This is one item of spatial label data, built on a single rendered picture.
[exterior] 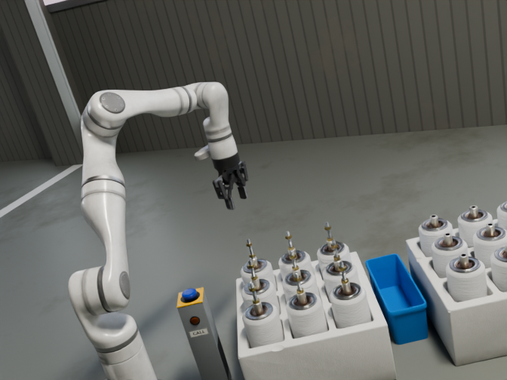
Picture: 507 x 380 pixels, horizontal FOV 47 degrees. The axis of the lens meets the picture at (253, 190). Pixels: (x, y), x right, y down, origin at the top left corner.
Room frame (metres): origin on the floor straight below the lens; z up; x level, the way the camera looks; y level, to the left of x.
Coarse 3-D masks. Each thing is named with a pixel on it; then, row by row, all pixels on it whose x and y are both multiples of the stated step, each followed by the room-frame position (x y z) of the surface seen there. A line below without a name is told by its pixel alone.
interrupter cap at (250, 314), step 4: (264, 304) 1.33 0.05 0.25; (268, 304) 1.32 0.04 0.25; (248, 308) 1.32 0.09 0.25; (252, 308) 1.32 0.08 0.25; (264, 308) 1.31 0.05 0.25; (268, 308) 1.30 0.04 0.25; (272, 308) 1.29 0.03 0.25; (248, 312) 1.31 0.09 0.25; (252, 312) 1.30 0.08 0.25; (264, 312) 1.29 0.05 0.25; (268, 312) 1.28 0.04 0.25; (248, 316) 1.29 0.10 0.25; (252, 316) 1.28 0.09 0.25; (256, 316) 1.28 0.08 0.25; (260, 316) 1.27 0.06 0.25; (264, 316) 1.27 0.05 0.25; (268, 316) 1.27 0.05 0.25
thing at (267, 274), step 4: (268, 264) 1.53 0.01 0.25; (268, 268) 1.51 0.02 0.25; (244, 272) 1.52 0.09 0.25; (260, 272) 1.50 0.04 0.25; (264, 272) 1.50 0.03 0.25; (268, 272) 1.51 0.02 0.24; (272, 272) 1.53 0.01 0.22; (244, 276) 1.51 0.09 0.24; (248, 276) 1.50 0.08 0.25; (260, 276) 1.49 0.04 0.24; (264, 276) 1.49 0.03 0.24; (268, 276) 1.50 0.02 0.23; (272, 276) 1.52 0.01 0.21; (244, 280) 1.51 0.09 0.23; (248, 280) 1.50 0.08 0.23; (272, 280) 1.51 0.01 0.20; (244, 284) 1.52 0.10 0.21; (276, 288) 1.52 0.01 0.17
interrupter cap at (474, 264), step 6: (456, 258) 1.30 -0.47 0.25; (474, 258) 1.28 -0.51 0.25; (450, 264) 1.28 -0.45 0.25; (456, 264) 1.28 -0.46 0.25; (474, 264) 1.26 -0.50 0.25; (480, 264) 1.25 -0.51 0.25; (456, 270) 1.25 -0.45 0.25; (462, 270) 1.25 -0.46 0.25; (468, 270) 1.24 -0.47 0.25; (474, 270) 1.23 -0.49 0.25
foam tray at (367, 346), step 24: (312, 264) 1.59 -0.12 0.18; (360, 264) 1.52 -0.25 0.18; (240, 288) 1.55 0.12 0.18; (240, 312) 1.43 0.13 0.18; (240, 336) 1.31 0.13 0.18; (288, 336) 1.26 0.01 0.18; (312, 336) 1.24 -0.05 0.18; (336, 336) 1.22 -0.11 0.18; (360, 336) 1.21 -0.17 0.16; (384, 336) 1.21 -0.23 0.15; (240, 360) 1.23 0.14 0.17; (264, 360) 1.23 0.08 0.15; (288, 360) 1.22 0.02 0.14; (312, 360) 1.22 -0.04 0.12; (336, 360) 1.22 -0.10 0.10; (360, 360) 1.21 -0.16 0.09; (384, 360) 1.21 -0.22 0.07
